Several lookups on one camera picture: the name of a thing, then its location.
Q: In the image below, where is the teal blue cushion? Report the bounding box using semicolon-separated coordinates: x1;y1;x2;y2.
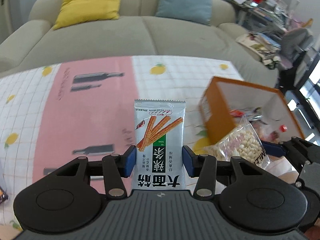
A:
156;0;212;25

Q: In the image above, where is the white candy Milini bag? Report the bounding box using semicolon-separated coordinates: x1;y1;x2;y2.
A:
203;116;271;169

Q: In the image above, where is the red snack packet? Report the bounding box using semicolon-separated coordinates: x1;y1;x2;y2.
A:
229;109;246;118

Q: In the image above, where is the orange cardboard box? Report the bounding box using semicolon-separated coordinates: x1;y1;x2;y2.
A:
199;76;305;145

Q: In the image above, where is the silver spicy stick packet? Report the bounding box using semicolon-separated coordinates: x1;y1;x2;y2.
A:
132;99;186;190

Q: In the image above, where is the cluttered bookshelf table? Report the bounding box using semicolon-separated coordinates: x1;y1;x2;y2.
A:
223;0;313;34

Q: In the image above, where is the grey office chair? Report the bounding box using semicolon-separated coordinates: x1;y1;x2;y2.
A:
278;28;314;70

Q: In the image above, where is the beige fabric sofa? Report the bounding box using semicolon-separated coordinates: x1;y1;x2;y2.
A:
1;0;278;87

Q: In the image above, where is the pink white lemon tablecloth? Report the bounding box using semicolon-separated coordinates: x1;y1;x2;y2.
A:
1;56;241;229

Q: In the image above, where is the yellow cushion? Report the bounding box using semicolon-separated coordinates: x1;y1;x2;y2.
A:
53;0;120;30

